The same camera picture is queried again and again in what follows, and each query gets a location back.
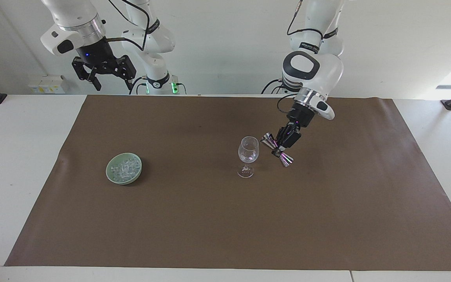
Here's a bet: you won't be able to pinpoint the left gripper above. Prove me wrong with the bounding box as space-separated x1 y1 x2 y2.
274 102 315 152

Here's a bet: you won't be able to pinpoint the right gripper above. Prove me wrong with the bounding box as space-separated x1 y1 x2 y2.
72 38 137 92

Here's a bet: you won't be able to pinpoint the silver metal jigger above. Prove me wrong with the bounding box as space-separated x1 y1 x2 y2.
260 133 294 168

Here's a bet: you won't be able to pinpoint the clear wine glass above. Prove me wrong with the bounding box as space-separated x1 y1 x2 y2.
236 136 260 179

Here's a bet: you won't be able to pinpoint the clear ice cubes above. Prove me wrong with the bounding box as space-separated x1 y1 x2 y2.
111 156 140 182

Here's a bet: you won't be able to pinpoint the green ceramic bowl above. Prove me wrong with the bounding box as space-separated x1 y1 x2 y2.
105 152 143 186

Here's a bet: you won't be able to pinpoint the black cable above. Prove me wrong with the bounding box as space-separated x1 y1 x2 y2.
277 93 301 115
107 0 150 52
128 76 148 96
287 0 324 40
260 78 285 95

